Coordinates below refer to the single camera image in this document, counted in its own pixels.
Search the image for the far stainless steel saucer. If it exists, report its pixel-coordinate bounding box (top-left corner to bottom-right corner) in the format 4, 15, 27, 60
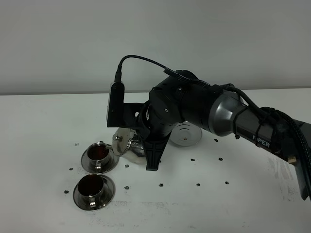
81, 141, 119, 174

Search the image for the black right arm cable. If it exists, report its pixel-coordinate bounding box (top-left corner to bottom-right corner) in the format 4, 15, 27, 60
114, 55, 311, 175

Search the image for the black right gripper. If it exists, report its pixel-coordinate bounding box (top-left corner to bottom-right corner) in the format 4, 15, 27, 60
138, 101, 182, 171

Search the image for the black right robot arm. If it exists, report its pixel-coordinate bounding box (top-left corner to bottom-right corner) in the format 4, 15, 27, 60
138, 68, 311, 199

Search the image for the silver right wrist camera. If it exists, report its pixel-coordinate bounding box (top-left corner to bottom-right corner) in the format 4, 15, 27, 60
106, 82, 144, 130

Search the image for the stainless steel teacup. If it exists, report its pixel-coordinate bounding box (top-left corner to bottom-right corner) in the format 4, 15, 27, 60
85, 141, 110, 173
77, 174, 104, 210

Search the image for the near stainless steel teacup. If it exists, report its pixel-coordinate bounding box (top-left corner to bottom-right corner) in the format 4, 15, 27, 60
77, 174, 104, 210

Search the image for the stainless steel teapot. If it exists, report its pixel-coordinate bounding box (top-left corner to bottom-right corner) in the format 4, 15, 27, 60
110, 121, 202, 165

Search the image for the near stainless steel saucer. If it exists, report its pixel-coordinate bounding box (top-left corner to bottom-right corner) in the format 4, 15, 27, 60
73, 174, 116, 211

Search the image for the stainless steel saucer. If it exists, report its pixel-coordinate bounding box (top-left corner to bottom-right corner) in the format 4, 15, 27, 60
81, 141, 119, 174
73, 174, 116, 211

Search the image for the far stainless steel teacup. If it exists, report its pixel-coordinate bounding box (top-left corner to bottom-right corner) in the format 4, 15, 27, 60
85, 141, 110, 173

